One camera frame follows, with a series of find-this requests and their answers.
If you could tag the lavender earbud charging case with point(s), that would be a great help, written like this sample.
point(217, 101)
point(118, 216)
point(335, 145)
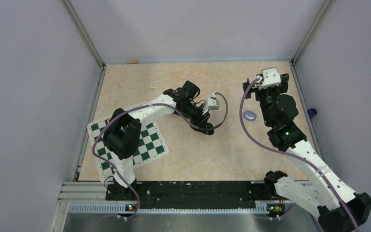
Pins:
point(249, 115)

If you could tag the purple small object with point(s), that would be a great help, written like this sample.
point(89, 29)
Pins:
point(312, 112)

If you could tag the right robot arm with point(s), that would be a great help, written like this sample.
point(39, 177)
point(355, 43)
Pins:
point(332, 203)

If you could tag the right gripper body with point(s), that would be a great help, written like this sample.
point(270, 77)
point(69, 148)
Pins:
point(268, 95)

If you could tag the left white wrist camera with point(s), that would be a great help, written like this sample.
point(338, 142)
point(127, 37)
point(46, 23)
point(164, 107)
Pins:
point(210, 104)

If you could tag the green white chessboard mat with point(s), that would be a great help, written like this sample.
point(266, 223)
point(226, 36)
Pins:
point(125, 133)

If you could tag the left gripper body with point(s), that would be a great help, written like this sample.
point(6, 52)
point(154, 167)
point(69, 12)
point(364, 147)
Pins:
point(197, 117)

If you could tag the cork stopper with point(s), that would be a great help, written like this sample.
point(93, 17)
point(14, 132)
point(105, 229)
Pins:
point(133, 61)

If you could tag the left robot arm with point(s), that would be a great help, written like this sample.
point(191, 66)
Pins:
point(178, 101)

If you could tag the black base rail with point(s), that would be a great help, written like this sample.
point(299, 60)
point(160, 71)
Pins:
point(199, 196)

